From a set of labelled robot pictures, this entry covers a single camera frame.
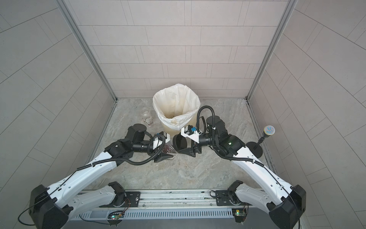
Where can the white lid rose tea jar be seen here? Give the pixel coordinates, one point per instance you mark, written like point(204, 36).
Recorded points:
point(146, 116)

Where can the round knob on stalk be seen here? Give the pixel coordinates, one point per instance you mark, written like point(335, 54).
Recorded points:
point(255, 147)

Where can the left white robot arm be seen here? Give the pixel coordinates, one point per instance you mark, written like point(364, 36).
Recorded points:
point(51, 207)

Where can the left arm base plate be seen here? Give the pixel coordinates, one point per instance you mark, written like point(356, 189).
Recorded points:
point(130, 199)

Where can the right circuit board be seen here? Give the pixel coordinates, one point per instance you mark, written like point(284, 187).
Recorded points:
point(240, 215)

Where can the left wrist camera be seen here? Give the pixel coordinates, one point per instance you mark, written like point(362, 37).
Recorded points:
point(157, 142)

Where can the white trash bag liner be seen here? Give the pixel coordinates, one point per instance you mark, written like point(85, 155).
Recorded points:
point(176, 100)

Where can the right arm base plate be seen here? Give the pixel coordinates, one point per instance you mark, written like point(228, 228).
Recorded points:
point(226, 198)

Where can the aluminium mounting rail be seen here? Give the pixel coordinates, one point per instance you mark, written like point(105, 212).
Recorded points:
point(175, 198)

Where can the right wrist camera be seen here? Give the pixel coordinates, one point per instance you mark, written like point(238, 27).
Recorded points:
point(191, 132)

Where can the left circuit board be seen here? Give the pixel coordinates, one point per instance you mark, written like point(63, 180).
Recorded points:
point(116, 215)

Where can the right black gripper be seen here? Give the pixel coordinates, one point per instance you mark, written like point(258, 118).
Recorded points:
point(192, 152)

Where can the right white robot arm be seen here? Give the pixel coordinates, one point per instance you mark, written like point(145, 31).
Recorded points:
point(230, 147)

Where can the black lid glass jar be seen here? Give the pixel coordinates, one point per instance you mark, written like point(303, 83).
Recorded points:
point(169, 148)

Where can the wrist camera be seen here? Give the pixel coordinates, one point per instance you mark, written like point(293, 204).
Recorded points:
point(157, 142)
point(191, 132)

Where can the circuit board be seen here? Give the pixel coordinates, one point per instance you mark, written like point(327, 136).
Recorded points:
point(240, 215)
point(116, 215)

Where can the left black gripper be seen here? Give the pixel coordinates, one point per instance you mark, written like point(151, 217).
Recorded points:
point(161, 156)

